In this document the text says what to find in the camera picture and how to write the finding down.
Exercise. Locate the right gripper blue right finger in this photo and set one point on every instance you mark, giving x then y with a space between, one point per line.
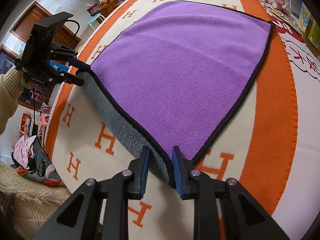
222 208

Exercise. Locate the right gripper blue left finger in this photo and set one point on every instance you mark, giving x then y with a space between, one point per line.
99 209

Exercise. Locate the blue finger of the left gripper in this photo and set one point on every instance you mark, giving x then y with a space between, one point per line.
66 77
71 59

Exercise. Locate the purple and grey towel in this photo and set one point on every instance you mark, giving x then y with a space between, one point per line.
177 77

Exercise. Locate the cream knitted sleeve forearm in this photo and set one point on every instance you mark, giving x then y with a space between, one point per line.
9 92

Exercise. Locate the person's left hand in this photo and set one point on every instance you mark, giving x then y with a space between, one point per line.
24 84

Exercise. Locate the blue round stool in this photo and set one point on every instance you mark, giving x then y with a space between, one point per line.
97 16

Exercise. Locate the orange cream H-pattern blanket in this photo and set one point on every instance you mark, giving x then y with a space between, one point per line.
257 146

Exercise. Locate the wooden tv cabinet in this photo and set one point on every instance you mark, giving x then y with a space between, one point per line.
108 8

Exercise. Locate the white printed tablecloth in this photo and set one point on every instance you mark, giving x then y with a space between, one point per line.
299 204

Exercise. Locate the oil bottle with green label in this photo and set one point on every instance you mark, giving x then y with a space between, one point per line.
311 37

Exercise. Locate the blister pill pack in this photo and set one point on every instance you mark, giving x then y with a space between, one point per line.
288 20

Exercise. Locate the colourful picture book box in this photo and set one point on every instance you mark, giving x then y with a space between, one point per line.
304 17

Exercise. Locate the pink plush toy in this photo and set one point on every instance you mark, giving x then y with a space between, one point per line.
282 5

